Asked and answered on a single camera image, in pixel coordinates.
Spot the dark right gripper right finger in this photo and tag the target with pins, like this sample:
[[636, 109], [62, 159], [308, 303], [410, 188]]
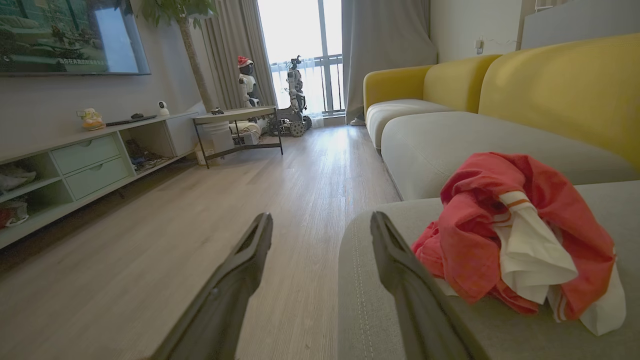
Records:
[[410, 295]]

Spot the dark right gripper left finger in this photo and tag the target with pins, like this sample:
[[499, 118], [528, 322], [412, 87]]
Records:
[[225, 295]]

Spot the red white-trimmed garment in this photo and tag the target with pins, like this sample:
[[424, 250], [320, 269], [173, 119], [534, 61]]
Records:
[[475, 250]]

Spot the small white floor box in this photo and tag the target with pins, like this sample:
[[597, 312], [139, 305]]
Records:
[[204, 157]]

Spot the white round bin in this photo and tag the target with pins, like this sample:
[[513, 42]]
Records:
[[217, 136]]

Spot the grey and yellow sofa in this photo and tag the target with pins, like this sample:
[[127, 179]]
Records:
[[475, 140]]

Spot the black-framed side table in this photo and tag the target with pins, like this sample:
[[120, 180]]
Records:
[[235, 114]]

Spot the white slipper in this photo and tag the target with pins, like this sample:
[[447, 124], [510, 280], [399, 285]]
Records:
[[357, 121]]

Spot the small dark tabletop object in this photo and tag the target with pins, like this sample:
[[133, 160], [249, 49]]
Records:
[[217, 111]]

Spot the white green-drawer TV cabinet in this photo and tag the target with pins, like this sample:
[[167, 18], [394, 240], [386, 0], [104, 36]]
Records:
[[95, 160]]

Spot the flat black bar device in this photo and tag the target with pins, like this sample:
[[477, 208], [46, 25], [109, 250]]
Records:
[[130, 120]]

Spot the small black computer mouse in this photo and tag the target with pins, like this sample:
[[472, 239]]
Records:
[[137, 115]]

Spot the grey wheeled robot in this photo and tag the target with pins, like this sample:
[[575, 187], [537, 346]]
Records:
[[295, 100]]

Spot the white robot with Santa hat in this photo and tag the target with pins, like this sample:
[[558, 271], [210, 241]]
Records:
[[247, 82]]

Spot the small yellow toy figurine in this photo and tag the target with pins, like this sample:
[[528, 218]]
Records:
[[91, 120]]

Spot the red white shelf item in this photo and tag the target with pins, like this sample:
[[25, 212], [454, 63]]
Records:
[[12, 212]]

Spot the white cloth bundle on shelf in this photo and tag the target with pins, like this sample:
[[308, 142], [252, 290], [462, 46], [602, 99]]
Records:
[[15, 177]]

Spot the tall indoor potted tree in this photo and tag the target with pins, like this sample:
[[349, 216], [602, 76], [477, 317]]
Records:
[[192, 55]]

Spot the grey plain curtain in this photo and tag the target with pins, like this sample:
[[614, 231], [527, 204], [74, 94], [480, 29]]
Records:
[[385, 45]]

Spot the balcony window with railing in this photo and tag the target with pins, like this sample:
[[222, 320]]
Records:
[[310, 50]]

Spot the beige pleated curtain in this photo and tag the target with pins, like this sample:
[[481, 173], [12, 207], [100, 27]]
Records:
[[235, 35]]

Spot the small white security camera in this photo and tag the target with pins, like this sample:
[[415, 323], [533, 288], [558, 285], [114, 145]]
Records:
[[163, 108]]

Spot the wall power socket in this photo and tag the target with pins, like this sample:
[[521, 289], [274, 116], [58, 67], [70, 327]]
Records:
[[479, 46]]

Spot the wall-mounted flat television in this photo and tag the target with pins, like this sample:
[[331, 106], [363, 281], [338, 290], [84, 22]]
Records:
[[65, 35]]

